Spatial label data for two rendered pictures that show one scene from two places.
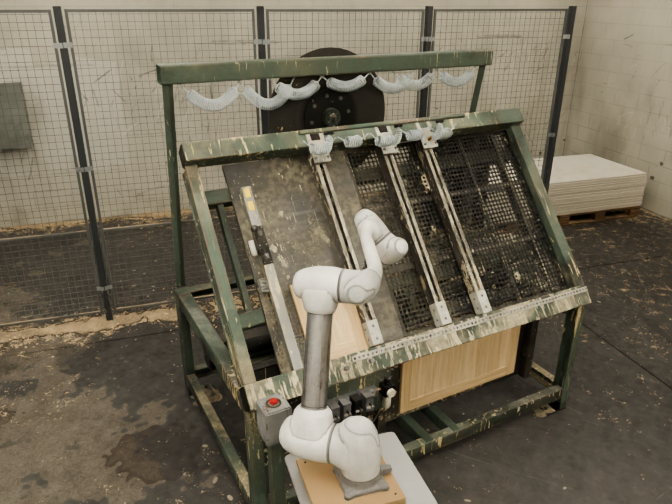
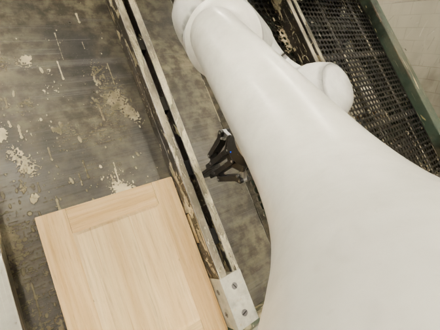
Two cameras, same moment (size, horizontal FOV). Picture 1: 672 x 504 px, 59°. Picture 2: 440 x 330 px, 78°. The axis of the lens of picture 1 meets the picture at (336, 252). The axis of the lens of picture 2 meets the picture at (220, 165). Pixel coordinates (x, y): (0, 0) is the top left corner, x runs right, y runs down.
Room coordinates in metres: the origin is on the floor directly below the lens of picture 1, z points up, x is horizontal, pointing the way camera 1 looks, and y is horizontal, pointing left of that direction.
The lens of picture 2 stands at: (2.12, -0.10, 1.55)
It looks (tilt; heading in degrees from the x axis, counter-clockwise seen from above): 26 degrees down; 353
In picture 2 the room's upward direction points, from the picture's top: straight up
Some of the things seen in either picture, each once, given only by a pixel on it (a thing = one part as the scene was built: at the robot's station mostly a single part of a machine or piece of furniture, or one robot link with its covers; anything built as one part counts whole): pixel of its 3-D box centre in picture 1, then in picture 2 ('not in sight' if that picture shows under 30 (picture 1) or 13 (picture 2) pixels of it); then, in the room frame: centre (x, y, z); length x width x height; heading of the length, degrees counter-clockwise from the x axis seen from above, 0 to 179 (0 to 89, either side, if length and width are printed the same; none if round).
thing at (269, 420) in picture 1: (274, 420); not in sight; (2.05, 0.26, 0.84); 0.12 x 0.12 x 0.18; 28
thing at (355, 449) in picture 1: (357, 444); not in sight; (1.79, -0.09, 0.94); 0.18 x 0.16 x 0.22; 73
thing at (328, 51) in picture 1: (330, 116); not in sight; (3.62, 0.04, 1.85); 0.80 x 0.06 x 0.80; 118
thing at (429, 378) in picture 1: (462, 354); not in sight; (3.05, -0.78, 0.52); 0.90 x 0.02 x 0.55; 118
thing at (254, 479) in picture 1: (373, 347); not in sight; (3.29, -0.25, 0.41); 2.20 x 1.38 x 0.83; 118
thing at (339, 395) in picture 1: (354, 408); not in sight; (2.32, -0.09, 0.69); 0.50 x 0.14 x 0.24; 118
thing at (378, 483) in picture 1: (364, 472); not in sight; (1.78, -0.12, 0.80); 0.22 x 0.18 x 0.06; 108
